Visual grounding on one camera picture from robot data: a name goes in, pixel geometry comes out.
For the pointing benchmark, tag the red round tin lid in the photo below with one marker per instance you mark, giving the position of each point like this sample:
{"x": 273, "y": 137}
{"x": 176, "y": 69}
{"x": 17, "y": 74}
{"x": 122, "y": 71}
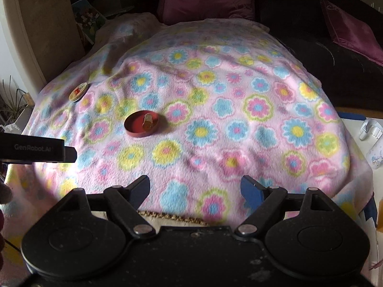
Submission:
{"x": 136, "y": 124}

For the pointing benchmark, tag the cartoon picture book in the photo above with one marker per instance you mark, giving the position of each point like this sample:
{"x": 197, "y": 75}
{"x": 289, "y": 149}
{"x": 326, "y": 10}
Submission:
{"x": 88, "y": 19}

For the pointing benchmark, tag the gold cylindrical tube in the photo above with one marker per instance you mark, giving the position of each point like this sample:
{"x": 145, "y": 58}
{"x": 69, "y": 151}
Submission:
{"x": 147, "y": 122}

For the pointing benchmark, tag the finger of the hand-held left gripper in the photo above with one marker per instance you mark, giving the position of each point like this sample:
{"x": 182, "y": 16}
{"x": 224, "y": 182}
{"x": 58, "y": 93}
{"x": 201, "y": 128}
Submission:
{"x": 70, "y": 154}

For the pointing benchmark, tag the white patterned bottle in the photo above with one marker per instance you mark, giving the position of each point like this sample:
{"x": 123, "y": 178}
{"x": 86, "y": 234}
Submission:
{"x": 376, "y": 157}

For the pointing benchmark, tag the potted plant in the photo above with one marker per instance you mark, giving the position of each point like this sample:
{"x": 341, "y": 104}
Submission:
{"x": 12, "y": 103}

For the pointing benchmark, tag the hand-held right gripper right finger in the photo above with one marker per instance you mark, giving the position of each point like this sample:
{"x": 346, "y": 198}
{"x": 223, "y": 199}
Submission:
{"x": 252, "y": 192}

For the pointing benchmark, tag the white plastic toy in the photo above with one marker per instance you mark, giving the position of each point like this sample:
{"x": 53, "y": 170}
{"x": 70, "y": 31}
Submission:
{"x": 371, "y": 128}

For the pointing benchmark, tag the black sofa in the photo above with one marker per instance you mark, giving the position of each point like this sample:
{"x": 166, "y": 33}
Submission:
{"x": 314, "y": 50}

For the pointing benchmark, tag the floral fleece blanket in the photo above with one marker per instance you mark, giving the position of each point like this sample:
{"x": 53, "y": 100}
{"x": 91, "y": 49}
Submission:
{"x": 224, "y": 110}

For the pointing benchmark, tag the beige furniture panel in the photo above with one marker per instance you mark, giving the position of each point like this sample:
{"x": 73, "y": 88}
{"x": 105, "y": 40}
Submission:
{"x": 45, "y": 27}

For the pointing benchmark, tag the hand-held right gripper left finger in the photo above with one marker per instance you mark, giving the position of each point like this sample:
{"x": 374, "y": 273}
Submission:
{"x": 140, "y": 189}

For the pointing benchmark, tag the round printed badge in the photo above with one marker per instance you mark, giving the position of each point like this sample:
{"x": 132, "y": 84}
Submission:
{"x": 78, "y": 92}

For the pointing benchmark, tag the shiny purple cushion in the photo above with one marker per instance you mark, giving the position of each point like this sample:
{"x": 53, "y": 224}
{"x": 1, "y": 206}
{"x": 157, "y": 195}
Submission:
{"x": 353, "y": 33}

